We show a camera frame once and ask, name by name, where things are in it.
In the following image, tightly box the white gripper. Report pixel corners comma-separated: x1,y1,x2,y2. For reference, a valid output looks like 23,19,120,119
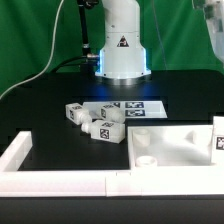
192,0,224,64

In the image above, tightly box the white square tabletop part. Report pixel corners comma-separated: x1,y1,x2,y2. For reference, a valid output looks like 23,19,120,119
128,125,223,168

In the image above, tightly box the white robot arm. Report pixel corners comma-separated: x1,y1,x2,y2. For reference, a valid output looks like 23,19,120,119
95,0,224,85

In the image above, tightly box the white cable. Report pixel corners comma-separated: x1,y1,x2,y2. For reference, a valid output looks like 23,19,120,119
0,0,66,100

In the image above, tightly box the black cable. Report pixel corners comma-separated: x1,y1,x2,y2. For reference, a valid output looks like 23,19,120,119
49,55,100,74

